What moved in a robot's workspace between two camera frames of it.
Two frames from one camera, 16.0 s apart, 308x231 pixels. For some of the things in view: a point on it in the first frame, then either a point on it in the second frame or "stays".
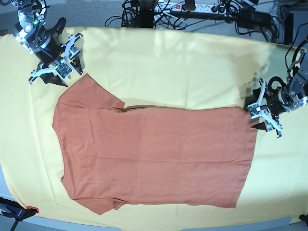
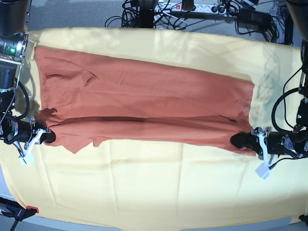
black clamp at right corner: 304,218 stays
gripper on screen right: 276,97 -> 267,143
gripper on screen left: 54,57 -> 28,132
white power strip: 205,8 stays
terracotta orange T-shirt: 198,156 -> 85,97
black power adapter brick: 249,17 stays
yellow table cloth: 150,67 stays
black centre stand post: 146,13 stays
